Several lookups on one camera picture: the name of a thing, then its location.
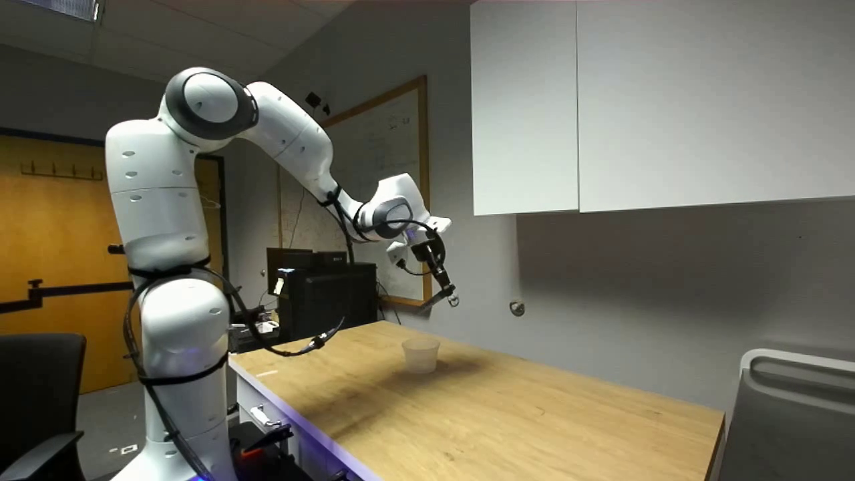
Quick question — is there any wooden door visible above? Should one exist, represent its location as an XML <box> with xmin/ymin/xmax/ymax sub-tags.
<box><xmin>0</xmin><ymin>134</ymin><xmax>133</xmax><ymax>392</ymax></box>

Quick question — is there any translucent plastic cup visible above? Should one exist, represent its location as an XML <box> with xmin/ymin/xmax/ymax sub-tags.
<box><xmin>402</xmin><ymin>340</ymin><xmax>442</xmax><ymax>373</ymax></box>

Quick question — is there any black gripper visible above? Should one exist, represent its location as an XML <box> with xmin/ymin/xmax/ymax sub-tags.
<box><xmin>389</xmin><ymin>221</ymin><xmax>446</xmax><ymax>276</ymax></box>

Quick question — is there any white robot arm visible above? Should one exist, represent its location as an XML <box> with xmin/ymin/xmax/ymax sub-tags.
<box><xmin>105</xmin><ymin>66</ymin><xmax>449</xmax><ymax>481</ymax></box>

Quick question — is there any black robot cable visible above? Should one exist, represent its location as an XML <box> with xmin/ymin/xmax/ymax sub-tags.
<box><xmin>222</xmin><ymin>280</ymin><xmax>347</xmax><ymax>361</ymax></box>

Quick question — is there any white wall cabinet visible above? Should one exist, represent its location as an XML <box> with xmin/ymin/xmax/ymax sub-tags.
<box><xmin>471</xmin><ymin>0</ymin><xmax>855</xmax><ymax>216</ymax></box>

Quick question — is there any black office chair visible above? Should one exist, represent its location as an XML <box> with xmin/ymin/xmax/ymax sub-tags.
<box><xmin>0</xmin><ymin>335</ymin><xmax>87</xmax><ymax>481</ymax></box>

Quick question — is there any framed whiteboard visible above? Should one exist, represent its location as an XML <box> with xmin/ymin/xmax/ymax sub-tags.
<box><xmin>278</xmin><ymin>78</ymin><xmax>433</xmax><ymax>308</ymax></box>

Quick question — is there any black computer monitor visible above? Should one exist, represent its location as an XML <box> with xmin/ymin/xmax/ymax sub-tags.
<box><xmin>268</xmin><ymin>249</ymin><xmax>379</xmax><ymax>340</ymax></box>

